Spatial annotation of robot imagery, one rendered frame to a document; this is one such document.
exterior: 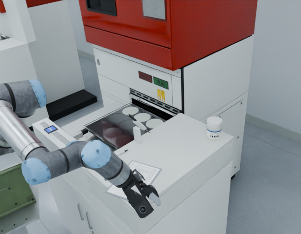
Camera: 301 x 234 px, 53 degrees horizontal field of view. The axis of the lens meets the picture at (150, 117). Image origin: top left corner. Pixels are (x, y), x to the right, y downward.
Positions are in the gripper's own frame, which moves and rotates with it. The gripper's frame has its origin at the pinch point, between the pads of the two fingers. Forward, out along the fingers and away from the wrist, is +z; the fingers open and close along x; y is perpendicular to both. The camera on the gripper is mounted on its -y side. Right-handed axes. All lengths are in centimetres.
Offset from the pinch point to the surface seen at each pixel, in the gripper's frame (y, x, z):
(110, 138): 63, 7, 11
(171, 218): 10.8, 2.4, 26.0
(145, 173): 22.1, -1.5, 6.3
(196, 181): 16.9, -15.6, 24.6
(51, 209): 116, 93, 67
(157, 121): 67, -18, 25
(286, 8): 131, -158, 70
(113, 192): 17.2, 11.8, -1.3
